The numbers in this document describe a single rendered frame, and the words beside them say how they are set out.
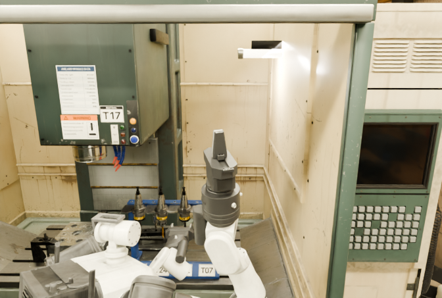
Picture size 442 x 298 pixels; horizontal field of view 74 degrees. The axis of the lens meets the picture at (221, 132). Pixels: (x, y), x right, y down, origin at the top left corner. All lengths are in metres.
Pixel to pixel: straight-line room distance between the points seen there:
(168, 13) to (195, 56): 1.54
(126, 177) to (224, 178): 1.55
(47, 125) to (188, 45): 1.20
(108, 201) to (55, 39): 1.22
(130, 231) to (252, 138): 1.62
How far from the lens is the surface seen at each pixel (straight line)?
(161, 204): 1.47
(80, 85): 1.36
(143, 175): 2.08
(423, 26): 1.42
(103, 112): 1.34
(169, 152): 2.03
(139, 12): 0.75
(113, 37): 1.30
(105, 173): 2.15
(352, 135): 0.84
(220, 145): 0.63
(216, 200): 0.65
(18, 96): 2.77
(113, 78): 1.31
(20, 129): 2.82
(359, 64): 0.82
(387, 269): 1.73
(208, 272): 1.56
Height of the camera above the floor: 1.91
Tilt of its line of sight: 14 degrees down
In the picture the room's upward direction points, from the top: straight up
